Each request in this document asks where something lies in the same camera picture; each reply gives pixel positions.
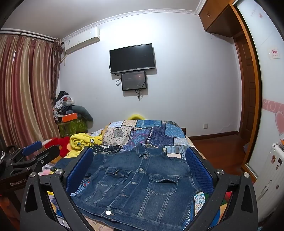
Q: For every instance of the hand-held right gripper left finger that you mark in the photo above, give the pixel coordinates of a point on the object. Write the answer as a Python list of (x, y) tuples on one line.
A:
[(79, 170)]

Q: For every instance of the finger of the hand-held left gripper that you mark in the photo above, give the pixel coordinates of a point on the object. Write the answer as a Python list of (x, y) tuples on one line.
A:
[(48, 153), (32, 148)]

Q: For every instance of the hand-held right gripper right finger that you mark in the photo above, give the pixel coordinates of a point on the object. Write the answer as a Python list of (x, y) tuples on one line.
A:
[(199, 171)]

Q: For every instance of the blue denim jeans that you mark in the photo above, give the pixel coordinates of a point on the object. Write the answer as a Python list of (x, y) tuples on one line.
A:
[(137, 184)]

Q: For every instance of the red garment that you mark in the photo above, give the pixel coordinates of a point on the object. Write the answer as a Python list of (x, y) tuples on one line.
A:
[(60, 144)]

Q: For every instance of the yellow printed garment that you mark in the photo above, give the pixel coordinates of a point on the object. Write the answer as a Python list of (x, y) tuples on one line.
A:
[(82, 142)]

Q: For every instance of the navy white patterned cloth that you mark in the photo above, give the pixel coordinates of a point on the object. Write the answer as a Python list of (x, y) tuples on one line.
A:
[(104, 149)]

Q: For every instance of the green patterned cloth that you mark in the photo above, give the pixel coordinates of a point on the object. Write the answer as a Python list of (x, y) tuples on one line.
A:
[(73, 127)]

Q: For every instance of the orange box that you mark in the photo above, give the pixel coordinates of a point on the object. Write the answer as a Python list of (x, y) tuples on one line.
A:
[(70, 117)]

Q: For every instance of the dark green orange garment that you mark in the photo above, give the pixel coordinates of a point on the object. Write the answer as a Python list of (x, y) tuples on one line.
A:
[(62, 102)]

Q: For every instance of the dark green bag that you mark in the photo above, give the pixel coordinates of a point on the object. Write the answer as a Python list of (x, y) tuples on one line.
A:
[(83, 112)]

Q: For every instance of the striped red gold curtain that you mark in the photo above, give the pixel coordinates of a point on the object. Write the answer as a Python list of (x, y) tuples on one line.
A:
[(26, 88)]

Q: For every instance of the yellow round object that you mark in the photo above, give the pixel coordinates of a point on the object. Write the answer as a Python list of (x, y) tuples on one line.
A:
[(136, 117)]

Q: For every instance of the wooden door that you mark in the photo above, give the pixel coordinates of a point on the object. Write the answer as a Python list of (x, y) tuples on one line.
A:
[(244, 93)]

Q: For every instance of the white sliding wardrobe door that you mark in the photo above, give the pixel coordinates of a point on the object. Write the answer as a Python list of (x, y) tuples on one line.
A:
[(266, 88)]

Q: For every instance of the white air conditioner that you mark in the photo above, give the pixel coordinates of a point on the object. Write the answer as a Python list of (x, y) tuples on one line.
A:
[(81, 41)]

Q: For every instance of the red white sticker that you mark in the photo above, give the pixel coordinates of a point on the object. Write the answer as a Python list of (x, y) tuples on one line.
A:
[(274, 53)]

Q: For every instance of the wooden overhead cabinet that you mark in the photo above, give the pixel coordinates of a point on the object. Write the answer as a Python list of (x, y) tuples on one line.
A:
[(213, 15)]

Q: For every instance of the white wall socket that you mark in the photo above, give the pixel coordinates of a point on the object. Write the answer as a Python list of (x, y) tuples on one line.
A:
[(205, 126)]

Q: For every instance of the small black wall monitor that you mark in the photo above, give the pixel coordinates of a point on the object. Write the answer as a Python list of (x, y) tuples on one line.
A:
[(133, 80)]

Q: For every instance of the curtain rail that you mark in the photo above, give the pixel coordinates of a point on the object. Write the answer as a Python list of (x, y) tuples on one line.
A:
[(26, 35)]

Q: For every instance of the black wall television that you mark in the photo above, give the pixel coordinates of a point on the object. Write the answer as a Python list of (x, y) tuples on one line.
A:
[(132, 58)]

